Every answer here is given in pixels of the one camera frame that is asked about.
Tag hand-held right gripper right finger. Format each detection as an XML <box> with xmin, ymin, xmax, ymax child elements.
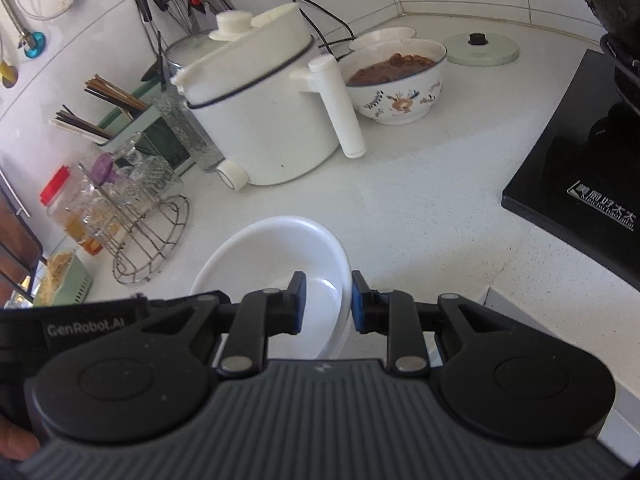
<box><xmin>351</xmin><ymin>270</ymin><xmax>502</xmax><ymax>377</ymax></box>

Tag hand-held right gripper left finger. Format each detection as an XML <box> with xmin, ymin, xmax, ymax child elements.
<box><xmin>142</xmin><ymin>271</ymin><xmax>307</xmax><ymax>377</ymax></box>

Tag white plastic bowl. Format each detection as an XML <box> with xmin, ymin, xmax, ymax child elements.
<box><xmin>189</xmin><ymin>215</ymin><xmax>352</xmax><ymax>360</ymax></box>

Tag person's left hand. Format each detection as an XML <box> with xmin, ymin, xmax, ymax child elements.
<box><xmin>0</xmin><ymin>415</ymin><xmax>41</xmax><ymax>462</ymax></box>

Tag green plastic basket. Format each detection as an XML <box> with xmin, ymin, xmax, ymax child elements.
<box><xmin>31</xmin><ymin>249</ymin><xmax>94</xmax><ymax>307</ymax></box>

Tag dried bean curd sticks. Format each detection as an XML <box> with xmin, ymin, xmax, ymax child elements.
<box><xmin>37</xmin><ymin>251</ymin><xmax>76</xmax><ymax>293</ymax></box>

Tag brown wooden cutting board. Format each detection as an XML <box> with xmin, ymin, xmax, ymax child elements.
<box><xmin>0</xmin><ymin>192</ymin><xmax>45</xmax><ymax>283</ymax></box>

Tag red lid plastic jar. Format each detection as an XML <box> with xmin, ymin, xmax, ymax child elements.
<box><xmin>39</xmin><ymin>164</ymin><xmax>122</xmax><ymax>257</ymax></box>

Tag crystal cut glass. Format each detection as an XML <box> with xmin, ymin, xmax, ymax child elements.
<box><xmin>140</xmin><ymin>154</ymin><xmax>174</xmax><ymax>193</ymax></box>
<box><xmin>114</xmin><ymin>135</ymin><xmax>152</xmax><ymax>178</ymax></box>

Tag white electric cooking pot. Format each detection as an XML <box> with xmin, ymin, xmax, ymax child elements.
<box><xmin>170</xmin><ymin>3</ymin><xmax>366</xmax><ymax>191</ymax></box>

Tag green chopstick holder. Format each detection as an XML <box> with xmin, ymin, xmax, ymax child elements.
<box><xmin>96</xmin><ymin>82</ymin><xmax>190</xmax><ymax>172</ymax></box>

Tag patterned bowl with food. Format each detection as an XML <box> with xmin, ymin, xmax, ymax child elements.
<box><xmin>344</xmin><ymin>37</ymin><xmax>449</xmax><ymax>126</ymax></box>

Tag bundle of chopsticks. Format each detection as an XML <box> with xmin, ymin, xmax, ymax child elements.
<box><xmin>50</xmin><ymin>74</ymin><xmax>151</xmax><ymax>142</ymax></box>

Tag black stove top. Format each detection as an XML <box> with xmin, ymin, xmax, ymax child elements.
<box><xmin>501</xmin><ymin>48</ymin><xmax>640</xmax><ymax>295</ymax></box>

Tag yellow hanging spoon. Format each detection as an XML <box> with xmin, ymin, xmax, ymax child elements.
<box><xmin>0</xmin><ymin>35</ymin><xmax>20</xmax><ymax>89</ymax></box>

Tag white ceramic bowl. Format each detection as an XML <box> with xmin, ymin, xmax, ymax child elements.
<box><xmin>348</xmin><ymin>26</ymin><xmax>417</xmax><ymax>54</ymax></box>

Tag stainless steel pot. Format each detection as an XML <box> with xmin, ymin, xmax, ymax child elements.
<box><xmin>162</xmin><ymin>32</ymin><xmax>222</xmax><ymax>83</ymax></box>

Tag green pot lid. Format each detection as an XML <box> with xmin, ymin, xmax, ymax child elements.
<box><xmin>443</xmin><ymin>32</ymin><xmax>521</xmax><ymax>67</ymax></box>

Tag dark metal wok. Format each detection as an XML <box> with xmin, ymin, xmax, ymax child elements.
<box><xmin>559</xmin><ymin>0</ymin><xmax>640</xmax><ymax>107</ymax></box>

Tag metal wire glass rack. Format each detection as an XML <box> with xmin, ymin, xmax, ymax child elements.
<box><xmin>76</xmin><ymin>160</ymin><xmax>191</xmax><ymax>287</ymax></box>

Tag black power cable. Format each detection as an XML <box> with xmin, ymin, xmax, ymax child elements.
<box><xmin>262</xmin><ymin>0</ymin><xmax>357</xmax><ymax>57</ymax></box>

